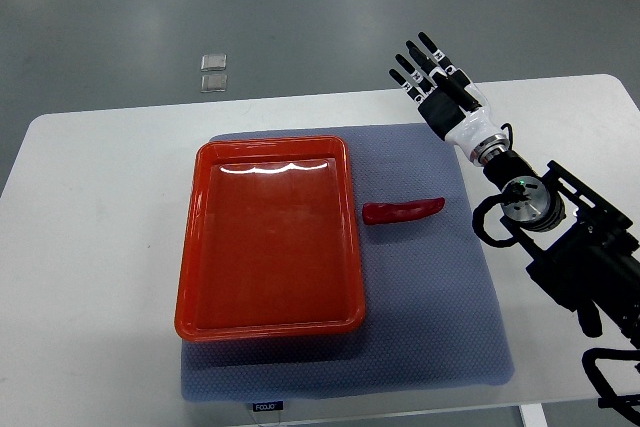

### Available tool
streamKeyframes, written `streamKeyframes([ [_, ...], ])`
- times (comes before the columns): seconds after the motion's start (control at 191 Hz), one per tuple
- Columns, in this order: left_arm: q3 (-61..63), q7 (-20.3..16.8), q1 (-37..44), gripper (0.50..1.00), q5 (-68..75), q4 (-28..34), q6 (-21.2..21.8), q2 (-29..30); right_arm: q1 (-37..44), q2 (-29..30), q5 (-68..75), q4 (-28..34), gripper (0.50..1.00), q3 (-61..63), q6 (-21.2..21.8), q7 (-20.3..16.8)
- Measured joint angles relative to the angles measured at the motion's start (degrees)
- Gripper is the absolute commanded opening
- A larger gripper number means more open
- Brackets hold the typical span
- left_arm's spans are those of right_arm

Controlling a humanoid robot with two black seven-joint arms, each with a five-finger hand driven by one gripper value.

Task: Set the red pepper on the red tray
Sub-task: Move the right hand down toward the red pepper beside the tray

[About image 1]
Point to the white table leg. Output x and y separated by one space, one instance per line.
532 415

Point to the upper silver floor plate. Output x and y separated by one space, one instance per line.
213 62

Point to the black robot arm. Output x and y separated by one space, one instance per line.
580 246

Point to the red chili pepper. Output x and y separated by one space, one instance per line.
390 213

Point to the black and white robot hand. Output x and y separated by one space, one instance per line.
449 101

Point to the black mat label tag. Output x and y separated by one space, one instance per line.
269 406

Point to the red plastic tray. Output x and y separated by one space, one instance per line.
271 245

